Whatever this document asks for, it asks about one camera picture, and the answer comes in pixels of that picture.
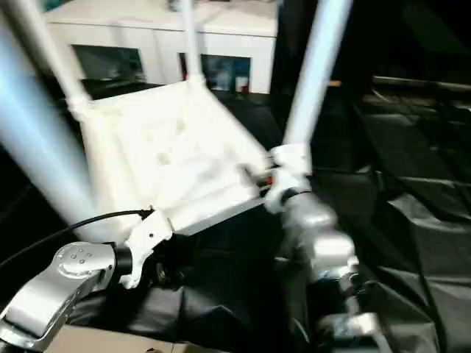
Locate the white plastic table top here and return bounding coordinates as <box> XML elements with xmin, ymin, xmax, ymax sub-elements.
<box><xmin>68</xmin><ymin>79</ymin><xmax>281</xmax><ymax>244</ymax></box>

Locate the white plastic table leg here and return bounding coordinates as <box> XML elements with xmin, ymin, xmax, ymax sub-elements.
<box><xmin>179</xmin><ymin>0</ymin><xmax>206</xmax><ymax>88</ymax></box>
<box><xmin>280</xmin><ymin>0</ymin><xmax>355</xmax><ymax>149</ymax></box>
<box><xmin>2</xmin><ymin>0</ymin><xmax>93</xmax><ymax>112</ymax></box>
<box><xmin>0</xmin><ymin>28</ymin><xmax>97</xmax><ymax>240</ymax></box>

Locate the black work mat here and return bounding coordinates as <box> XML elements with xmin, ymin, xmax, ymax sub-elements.
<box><xmin>0</xmin><ymin>71</ymin><xmax>471</xmax><ymax>353</ymax></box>

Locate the long black bar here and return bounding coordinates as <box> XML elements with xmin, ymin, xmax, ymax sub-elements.
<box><xmin>372</xmin><ymin>74</ymin><xmax>471</xmax><ymax>92</ymax></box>

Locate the white glass-door cabinet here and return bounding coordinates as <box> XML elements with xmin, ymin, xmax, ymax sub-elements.
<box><xmin>43</xmin><ymin>0</ymin><xmax>280</xmax><ymax>96</ymax></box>

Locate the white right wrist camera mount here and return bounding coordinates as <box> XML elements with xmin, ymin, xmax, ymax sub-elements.
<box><xmin>263</xmin><ymin>143</ymin><xmax>313</xmax><ymax>215</ymax></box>

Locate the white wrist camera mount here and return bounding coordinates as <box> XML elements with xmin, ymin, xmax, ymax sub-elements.
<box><xmin>122</xmin><ymin>207</ymin><xmax>174</xmax><ymax>290</ymax></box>
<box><xmin>263</xmin><ymin>143</ymin><xmax>313</xmax><ymax>215</ymax></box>

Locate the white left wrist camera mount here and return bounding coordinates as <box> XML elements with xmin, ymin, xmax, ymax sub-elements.
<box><xmin>122</xmin><ymin>207</ymin><xmax>174</xmax><ymax>290</ymax></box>

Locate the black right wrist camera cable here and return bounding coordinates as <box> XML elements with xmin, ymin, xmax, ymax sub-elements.
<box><xmin>411</xmin><ymin>205</ymin><xmax>449</xmax><ymax>353</ymax></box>

